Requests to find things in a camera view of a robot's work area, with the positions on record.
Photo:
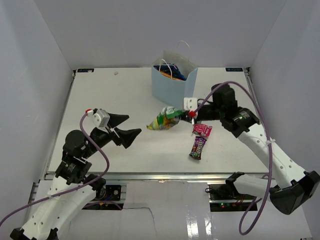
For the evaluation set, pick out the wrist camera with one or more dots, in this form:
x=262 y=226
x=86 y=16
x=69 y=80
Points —
x=99 y=117
x=190 y=104

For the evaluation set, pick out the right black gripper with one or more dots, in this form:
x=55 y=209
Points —
x=195 y=119

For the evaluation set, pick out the brown M&M's packet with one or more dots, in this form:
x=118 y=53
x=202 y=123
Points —
x=197 y=148

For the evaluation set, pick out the pink candy packet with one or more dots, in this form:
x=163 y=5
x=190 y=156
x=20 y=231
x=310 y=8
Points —
x=202 y=130

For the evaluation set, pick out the blue table label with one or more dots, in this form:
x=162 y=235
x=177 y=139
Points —
x=234 y=69
x=85 y=70

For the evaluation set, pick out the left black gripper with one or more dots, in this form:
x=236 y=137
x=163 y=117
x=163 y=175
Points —
x=126 y=137

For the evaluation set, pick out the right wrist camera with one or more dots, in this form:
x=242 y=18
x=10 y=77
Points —
x=190 y=104

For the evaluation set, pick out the right blue table label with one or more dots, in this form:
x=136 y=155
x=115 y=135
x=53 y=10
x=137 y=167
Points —
x=234 y=69

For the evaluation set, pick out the orange potato chip bag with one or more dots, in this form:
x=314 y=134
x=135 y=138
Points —
x=172 y=77

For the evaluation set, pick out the light blue paper bag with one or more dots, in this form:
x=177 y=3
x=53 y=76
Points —
x=173 y=92

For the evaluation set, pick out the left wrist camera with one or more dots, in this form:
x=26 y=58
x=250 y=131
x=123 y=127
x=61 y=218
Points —
x=99 y=117

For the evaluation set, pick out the left blue table label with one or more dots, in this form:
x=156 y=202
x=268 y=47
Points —
x=85 y=70

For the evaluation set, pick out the blue snack bag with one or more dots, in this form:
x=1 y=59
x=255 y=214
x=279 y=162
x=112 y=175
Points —
x=170 y=69

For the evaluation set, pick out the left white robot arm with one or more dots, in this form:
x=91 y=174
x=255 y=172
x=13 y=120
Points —
x=79 y=177

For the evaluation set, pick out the aluminium front rail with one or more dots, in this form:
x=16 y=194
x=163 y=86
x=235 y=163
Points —
x=166 y=177

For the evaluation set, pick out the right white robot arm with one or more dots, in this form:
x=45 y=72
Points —
x=289 y=185

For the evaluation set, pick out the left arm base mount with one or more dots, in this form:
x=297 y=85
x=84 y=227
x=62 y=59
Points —
x=109 y=192

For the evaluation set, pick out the green snack bag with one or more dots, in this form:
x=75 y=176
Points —
x=166 y=119

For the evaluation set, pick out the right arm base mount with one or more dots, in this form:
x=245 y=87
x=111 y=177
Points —
x=225 y=193

